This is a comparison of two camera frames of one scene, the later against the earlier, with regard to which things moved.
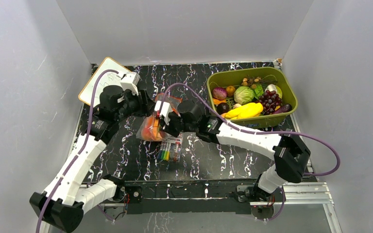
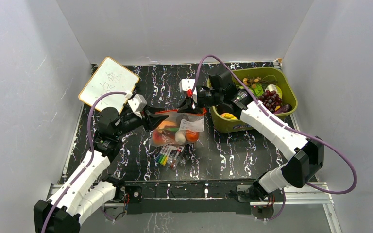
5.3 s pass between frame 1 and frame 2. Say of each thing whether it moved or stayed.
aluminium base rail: stayed
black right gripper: moved
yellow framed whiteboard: stayed
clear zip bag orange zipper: moved
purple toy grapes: stayed
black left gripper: moved
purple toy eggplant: stayed
